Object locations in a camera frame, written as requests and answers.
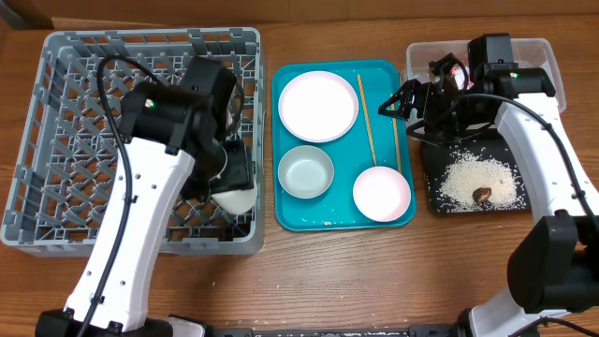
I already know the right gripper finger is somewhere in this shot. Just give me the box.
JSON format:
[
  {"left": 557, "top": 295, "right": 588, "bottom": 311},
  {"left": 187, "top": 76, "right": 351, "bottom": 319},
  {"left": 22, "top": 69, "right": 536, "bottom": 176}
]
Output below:
[
  {"left": 381, "top": 80, "right": 416, "bottom": 109},
  {"left": 378, "top": 105, "right": 412, "bottom": 121}
]

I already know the white cup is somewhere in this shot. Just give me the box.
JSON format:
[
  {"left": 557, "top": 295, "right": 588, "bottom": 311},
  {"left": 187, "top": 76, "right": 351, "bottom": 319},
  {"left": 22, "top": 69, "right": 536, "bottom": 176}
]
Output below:
[{"left": 212, "top": 187, "right": 257, "bottom": 214}]

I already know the white red wrapper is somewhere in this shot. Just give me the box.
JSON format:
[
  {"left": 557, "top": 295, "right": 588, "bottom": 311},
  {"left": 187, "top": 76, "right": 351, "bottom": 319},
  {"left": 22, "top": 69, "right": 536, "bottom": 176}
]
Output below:
[{"left": 450, "top": 65, "right": 474, "bottom": 91}]

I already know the grey bowl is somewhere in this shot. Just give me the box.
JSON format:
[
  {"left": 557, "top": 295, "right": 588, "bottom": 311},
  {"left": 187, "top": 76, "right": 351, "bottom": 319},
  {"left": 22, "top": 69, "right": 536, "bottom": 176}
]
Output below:
[{"left": 277, "top": 145, "right": 334, "bottom": 199}]

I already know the white rice pile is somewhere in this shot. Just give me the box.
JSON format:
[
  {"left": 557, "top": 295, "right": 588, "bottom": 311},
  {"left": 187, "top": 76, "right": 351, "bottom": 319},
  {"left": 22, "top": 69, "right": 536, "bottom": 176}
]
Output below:
[{"left": 435, "top": 150, "right": 528, "bottom": 212}]

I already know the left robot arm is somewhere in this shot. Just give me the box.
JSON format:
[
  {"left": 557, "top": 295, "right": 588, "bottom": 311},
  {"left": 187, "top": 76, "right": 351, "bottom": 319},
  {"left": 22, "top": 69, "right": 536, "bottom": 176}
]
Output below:
[{"left": 36, "top": 57, "right": 257, "bottom": 336}]

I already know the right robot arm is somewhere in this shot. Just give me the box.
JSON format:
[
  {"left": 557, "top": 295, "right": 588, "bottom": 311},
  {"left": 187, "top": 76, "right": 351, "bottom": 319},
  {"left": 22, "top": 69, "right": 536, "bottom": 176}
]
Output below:
[{"left": 378, "top": 33, "right": 598, "bottom": 336}]

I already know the right wooden chopstick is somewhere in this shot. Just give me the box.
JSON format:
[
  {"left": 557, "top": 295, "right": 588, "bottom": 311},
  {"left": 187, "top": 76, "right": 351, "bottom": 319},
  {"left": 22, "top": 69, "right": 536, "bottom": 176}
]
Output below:
[{"left": 390, "top": 102, "right": 402, "bottom": 173}]

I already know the wooden chopstick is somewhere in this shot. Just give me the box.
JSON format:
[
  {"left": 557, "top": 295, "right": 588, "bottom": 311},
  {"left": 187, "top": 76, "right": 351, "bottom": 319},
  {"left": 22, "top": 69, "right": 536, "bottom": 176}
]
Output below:
[
  {"left": 357, "top": 74, "right": 377, "bottom": 166},
  {"left": 390, "top": 102, "right": 402, "bottom": 173}
]

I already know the left wooden chopstick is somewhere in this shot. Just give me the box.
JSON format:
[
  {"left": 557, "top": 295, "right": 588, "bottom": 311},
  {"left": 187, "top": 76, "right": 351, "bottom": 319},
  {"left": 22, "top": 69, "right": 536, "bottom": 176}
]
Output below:
[{"left": 357, "top": 74, "right": 377, "bottom": 166}]

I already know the black tray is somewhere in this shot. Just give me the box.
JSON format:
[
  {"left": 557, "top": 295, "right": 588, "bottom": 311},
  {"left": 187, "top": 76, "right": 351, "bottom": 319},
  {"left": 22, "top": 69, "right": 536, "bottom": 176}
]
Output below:
[{"left": 421, "top": 129, "right": 531, "bottom": 215}]

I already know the teal serving tray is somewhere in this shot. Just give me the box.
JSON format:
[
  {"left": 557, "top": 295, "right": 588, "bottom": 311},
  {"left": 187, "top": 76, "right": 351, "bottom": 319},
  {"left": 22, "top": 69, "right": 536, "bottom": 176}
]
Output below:
[{"left": 271, "top": 60, "right": 416, "bottom": 231}]

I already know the small white pink plate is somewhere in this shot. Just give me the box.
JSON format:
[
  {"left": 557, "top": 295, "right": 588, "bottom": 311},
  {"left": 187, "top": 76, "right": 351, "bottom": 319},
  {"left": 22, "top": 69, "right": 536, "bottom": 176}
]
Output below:
[{"left": 352, "top": 166, "right": 412, "bottom": 222}]

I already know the large white plate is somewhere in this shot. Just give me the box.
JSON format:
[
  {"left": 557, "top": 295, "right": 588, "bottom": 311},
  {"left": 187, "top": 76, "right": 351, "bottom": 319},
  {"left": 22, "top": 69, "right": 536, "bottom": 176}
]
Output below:
[{"left": 278, "top": 71, "right": 358, "bottom": 143}]

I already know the clear plastic bin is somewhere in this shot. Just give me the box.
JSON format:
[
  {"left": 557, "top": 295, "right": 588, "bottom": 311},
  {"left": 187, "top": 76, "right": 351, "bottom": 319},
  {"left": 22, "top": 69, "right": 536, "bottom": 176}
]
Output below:
[{"left": 400, "top": 38, "right": 567, "bottom": 113}]

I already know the grey plastic dish rack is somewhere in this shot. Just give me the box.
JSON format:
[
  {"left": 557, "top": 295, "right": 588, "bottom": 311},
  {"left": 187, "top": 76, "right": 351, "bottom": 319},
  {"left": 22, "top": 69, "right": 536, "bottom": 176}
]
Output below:
[{"left": 1, "top": 27, "right": 266, "bottom": 257}]

